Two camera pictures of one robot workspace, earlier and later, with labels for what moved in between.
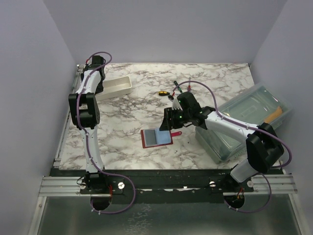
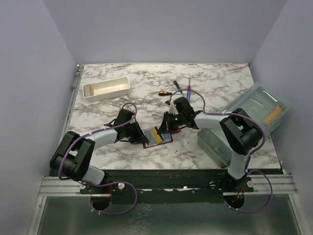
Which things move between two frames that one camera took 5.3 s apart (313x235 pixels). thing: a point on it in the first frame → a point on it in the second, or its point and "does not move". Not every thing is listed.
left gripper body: x=102 y=79 → x=130 y=129
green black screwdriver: x=179 y=87 does not move
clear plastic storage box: x=262 y=104 does not move
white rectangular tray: x=115 y=87 does not move
